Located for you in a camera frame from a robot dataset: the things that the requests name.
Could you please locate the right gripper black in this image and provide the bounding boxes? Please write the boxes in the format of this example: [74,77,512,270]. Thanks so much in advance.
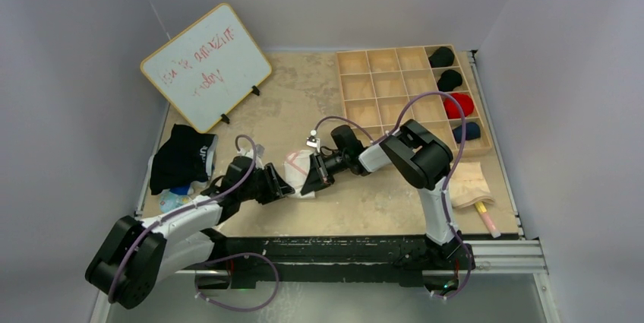
[303,150,350,195]

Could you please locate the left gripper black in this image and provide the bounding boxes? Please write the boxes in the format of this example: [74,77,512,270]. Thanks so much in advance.
[238,163,292,204]

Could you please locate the white underwear pink trim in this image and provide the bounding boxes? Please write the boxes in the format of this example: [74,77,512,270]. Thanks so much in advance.
[283,150,316,199]

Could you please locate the white whiteboard yellow frame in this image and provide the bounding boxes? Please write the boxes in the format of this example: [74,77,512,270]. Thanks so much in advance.
[140,3,273,133]

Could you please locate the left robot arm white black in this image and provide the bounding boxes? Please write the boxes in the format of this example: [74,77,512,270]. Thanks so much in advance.
[84,156,295,309]

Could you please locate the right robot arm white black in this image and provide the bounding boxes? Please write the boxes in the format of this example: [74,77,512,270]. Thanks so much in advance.
[300,119,458,268]

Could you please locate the black underwear white waistband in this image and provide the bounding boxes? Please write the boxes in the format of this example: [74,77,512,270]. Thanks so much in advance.
[150,124,219,195]

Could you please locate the white blue patterned underwear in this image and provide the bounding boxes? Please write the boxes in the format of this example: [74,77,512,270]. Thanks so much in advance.
[159,185,194,214]

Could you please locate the cream beige underwear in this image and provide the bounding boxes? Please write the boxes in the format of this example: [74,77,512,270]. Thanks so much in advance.
[449,162,496,208]

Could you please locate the red rolled underwear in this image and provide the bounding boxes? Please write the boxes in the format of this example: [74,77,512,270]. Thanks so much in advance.
[443,93,475,119]

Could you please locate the navy blue rolled underwear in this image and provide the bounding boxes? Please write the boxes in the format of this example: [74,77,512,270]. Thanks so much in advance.
[452,122,482,144]

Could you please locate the black rolled underwear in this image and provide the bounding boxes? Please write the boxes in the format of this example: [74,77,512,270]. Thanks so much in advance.
[437,69,463,92]
[428,46,455,68]

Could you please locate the black rolled underwear back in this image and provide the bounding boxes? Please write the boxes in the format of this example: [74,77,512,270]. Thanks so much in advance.
[428,46,455,68]

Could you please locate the wooden compartment organizer tray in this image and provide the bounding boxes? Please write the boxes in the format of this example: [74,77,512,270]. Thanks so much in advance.
[336,44,492,157]

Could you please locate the pink yellow marker pen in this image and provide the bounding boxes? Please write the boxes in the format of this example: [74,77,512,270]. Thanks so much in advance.
[475,201,501,239]

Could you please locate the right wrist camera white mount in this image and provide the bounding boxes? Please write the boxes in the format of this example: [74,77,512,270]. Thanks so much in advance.
[306,129,321,152]

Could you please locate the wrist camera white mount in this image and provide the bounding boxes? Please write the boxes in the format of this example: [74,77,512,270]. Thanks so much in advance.
[306,129,321,152]
[238,144,265,169]

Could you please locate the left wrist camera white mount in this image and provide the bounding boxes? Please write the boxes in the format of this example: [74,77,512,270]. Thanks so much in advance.
[238,144,265,169]

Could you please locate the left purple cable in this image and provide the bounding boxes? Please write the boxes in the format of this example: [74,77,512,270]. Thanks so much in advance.
[107,134,281,312]

